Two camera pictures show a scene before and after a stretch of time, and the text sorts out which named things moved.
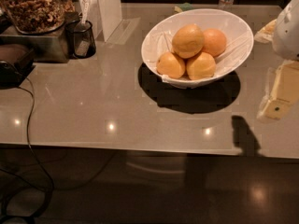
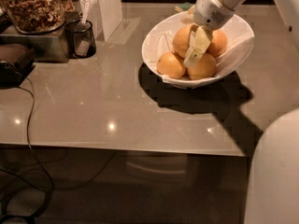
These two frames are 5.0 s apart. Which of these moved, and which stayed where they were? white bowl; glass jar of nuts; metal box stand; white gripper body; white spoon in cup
Moved: white gripper body
Stayed: white bowl; metal box stand; white spoon in cup; glass jar of nuts
